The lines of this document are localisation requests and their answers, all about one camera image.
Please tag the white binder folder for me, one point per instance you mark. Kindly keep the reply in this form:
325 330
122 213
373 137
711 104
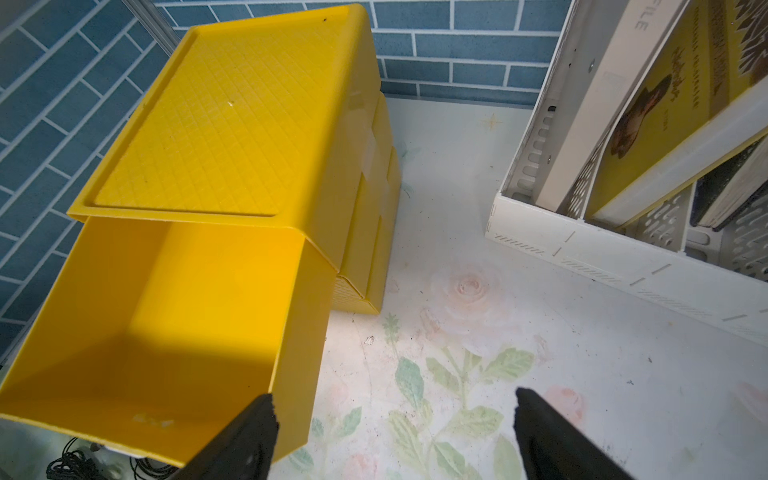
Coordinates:
619 40

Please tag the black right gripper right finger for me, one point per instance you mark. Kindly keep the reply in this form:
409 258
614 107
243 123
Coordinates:
552 448

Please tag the floral table mat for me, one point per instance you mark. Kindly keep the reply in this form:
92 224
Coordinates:
426 390

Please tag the white file organizer rack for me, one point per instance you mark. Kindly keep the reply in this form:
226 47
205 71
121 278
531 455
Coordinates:
702 252

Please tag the black wired earphones left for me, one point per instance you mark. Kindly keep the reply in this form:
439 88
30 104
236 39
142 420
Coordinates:
74 463

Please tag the yellow cover book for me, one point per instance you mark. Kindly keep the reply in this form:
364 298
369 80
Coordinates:
704 98

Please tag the yellow plastic drawer cabinet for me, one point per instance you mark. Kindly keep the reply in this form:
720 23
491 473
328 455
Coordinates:
253 192

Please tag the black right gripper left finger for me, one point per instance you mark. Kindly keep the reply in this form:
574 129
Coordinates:
244 449

